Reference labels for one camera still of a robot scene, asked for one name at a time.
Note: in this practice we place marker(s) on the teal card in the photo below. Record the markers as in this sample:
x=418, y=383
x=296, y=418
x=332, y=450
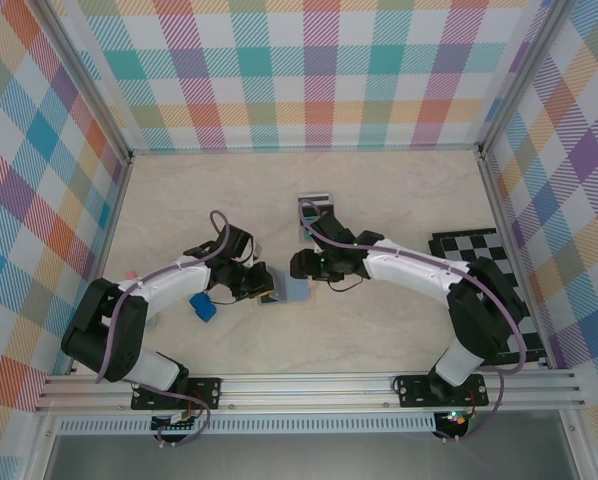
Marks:
x=309, y=219

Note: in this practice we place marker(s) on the beige leather card holder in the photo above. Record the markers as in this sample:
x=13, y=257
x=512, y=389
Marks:
x=294, y=287

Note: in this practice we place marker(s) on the small electronics board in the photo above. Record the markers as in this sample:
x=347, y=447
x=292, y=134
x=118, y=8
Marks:
x=176, y=424
x=456, y=419

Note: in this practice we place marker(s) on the aluminium side rail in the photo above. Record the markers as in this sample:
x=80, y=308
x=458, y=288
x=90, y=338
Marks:
x=496, y=200
x=117, y=200

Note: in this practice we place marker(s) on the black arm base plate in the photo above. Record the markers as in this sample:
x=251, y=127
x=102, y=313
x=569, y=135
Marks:
x=414, y=390
x=204, y=392

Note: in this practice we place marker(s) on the blue toy block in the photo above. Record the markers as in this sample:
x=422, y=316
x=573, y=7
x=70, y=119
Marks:
x=202, y=307

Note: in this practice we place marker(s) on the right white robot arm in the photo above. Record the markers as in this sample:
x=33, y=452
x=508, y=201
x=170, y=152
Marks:
x=409, y=270

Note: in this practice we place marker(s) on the aluminium back rail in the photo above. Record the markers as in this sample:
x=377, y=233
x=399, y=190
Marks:
x=304, y=150

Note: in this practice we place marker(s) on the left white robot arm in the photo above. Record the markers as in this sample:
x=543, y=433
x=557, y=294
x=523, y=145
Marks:
x=174, y=280

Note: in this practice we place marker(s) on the black and grey checkerboard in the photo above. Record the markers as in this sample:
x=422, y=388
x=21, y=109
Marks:
x=459, y=242

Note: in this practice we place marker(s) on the aluminium frame post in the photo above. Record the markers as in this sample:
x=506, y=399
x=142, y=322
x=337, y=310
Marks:
x=519, y=75
x=96, y=85

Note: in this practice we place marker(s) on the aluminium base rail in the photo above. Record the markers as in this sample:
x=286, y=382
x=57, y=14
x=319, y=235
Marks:
x=304, y=392

